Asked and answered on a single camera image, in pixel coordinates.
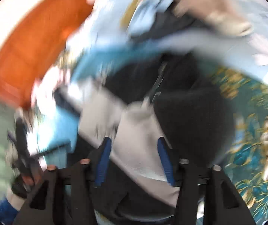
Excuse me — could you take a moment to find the dark grey garment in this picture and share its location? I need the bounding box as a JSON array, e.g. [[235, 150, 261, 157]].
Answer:
[[130, 7, 210, 43]]

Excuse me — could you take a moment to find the orange wooden headboard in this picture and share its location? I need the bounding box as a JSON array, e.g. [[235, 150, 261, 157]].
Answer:
[[0, 0, 93, 108]]

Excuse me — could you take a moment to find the beige fleece garment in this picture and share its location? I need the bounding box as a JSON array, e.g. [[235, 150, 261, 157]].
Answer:
[[173, 0, 253, 37]]

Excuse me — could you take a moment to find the teal floral bed blanket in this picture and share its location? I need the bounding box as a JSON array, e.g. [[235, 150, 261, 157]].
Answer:
[[35, 40, 268, 225]]

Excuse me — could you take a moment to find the light blue floral duvet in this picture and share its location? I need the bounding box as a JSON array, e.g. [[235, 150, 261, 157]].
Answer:
[[67, 0, 268, 85]]

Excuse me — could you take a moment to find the mustard knit sweater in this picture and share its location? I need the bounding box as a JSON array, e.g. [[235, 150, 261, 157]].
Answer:
[[120, 0, 143, 30]]

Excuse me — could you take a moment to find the black and white fleece jacket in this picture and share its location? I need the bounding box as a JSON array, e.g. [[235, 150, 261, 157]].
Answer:
[[54, 52, 235, 224]]

